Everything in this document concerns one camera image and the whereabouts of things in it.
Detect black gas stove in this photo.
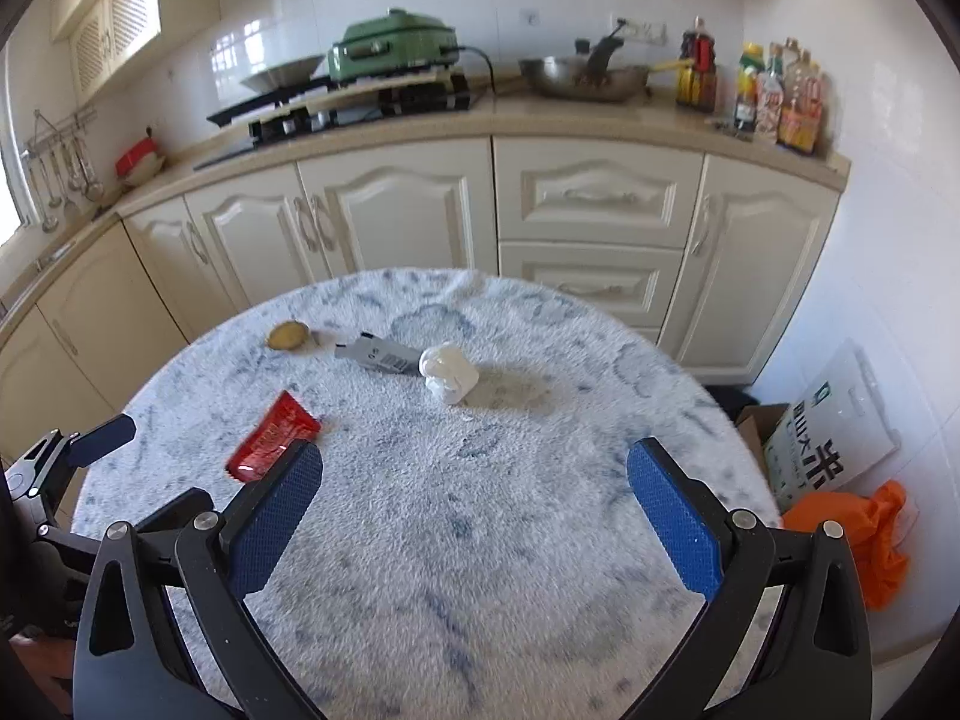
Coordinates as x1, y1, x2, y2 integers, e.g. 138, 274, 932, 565
192, 68, 485, 172

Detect orange plastic bag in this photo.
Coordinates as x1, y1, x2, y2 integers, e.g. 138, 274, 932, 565
782, 479, 910, 611

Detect steel wok with lid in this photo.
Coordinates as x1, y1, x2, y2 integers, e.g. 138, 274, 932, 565
519, 36, 651, 104

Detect green electric cooker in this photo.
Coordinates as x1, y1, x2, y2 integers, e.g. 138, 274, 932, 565
325, 8, 459, 86

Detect yellow cap oil bottle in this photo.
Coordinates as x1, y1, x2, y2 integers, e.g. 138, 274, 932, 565
734, 43, 765, 133

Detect red sauce packet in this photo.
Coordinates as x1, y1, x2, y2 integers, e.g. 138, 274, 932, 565
224, 390, 322, 483

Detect white rice bag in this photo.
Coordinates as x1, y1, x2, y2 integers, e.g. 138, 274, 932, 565
763, 340, 900, 512

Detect white plastic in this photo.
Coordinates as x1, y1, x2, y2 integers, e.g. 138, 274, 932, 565
418, 343, 480, 406

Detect red and white bowl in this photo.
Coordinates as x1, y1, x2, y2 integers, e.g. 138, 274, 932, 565
114, 128, 166, 188

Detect cardboard box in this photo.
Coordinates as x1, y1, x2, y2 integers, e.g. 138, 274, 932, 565
736, 403, 789, 478

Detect hanging utensil rack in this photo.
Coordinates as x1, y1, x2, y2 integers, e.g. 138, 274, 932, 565
20, 106, 106, 234

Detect dark soy sauce bottle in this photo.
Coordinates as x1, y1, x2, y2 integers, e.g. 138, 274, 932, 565
675, 16, 718, 114

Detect lower cream cabinets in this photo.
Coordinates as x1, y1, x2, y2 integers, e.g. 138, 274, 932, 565
2, 135, 848, 457

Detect round table blue-white cloth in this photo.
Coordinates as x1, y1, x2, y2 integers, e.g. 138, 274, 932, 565
73, 270, 778, 718

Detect person's left hand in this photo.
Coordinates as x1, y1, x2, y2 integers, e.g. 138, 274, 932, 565
10, 635, 75, 717

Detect silver sachet packet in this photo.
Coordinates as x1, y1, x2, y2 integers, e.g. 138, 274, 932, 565
334, 332, 421, 377

